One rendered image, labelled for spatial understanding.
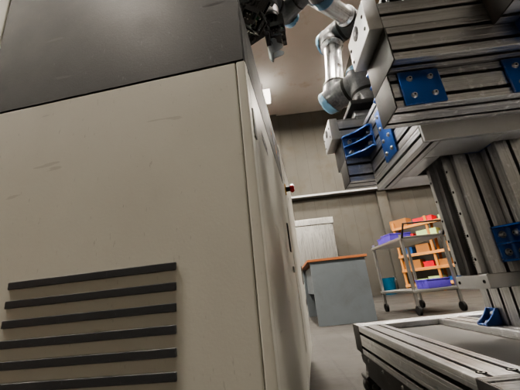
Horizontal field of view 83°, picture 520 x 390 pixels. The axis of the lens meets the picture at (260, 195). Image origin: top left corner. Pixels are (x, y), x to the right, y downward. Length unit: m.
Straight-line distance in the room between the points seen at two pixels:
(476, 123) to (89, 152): 0.86
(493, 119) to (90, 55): 0.94
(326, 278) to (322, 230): 4.86
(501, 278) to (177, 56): 0.89
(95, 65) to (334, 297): 3.00
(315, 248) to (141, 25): 7.54
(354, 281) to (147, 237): 2.98
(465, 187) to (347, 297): 2.54
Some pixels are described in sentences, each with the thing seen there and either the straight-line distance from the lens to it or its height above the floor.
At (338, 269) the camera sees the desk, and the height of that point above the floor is 0.54.
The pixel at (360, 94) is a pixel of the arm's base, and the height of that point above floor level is 1.11.
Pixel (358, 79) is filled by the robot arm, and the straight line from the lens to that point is 1.38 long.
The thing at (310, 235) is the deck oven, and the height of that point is 1.72.
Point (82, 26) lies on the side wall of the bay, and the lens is 0.86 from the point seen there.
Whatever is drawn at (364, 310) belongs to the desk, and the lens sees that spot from 3.39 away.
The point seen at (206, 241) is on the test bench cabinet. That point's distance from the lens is 0.47.
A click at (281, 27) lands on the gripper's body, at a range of 1.32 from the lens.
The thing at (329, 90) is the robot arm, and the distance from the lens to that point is 1.45.
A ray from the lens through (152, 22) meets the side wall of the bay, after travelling 0.76.
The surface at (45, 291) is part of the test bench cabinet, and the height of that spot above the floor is 0.41.
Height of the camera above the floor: 0.37
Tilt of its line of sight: 19 degrees up
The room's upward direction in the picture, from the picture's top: 6 degrees counter-clockwise
